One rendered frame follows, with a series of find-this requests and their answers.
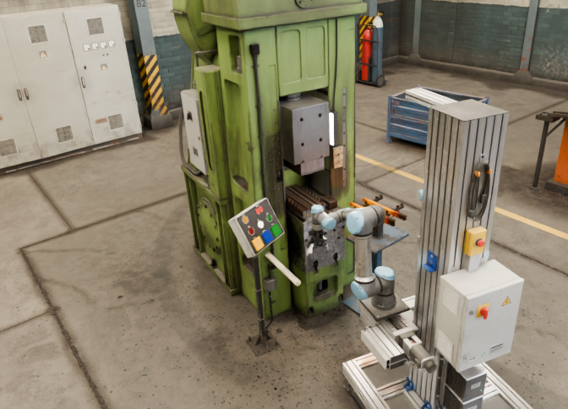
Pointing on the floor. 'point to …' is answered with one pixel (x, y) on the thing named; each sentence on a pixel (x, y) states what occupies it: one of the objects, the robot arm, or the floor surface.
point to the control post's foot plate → (262, 344)
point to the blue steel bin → (416, 115)
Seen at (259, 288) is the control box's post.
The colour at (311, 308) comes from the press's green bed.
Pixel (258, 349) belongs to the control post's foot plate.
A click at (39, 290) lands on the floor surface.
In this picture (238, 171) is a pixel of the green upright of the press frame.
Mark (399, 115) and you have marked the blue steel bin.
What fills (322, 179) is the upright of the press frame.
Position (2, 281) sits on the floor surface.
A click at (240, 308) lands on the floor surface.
